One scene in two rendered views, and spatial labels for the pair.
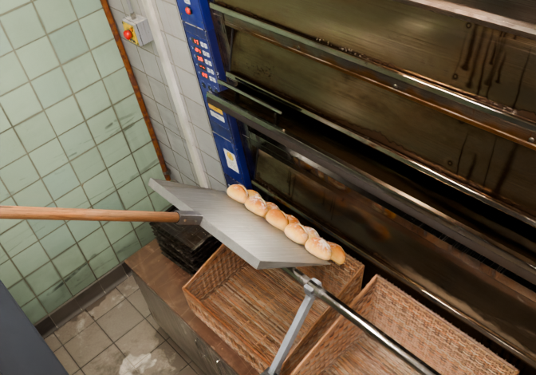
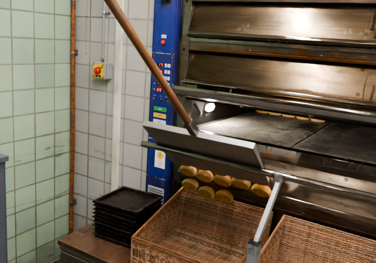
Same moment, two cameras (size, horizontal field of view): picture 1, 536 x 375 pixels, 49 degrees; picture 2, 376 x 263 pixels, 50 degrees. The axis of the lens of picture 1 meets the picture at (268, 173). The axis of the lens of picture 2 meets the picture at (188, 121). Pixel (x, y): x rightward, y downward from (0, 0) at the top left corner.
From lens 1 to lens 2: 1.31 m
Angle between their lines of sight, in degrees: 36
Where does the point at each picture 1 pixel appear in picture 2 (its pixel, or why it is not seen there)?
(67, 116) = (25, 128)
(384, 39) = (319, 26)
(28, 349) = not seen: outside the picture
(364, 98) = (295, 72)
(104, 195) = (27, 207)
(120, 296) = not seen: outside the picture
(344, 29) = (290, 27)
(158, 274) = (92, 245)
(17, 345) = not seen: outside the picture
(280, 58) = (229, 64)
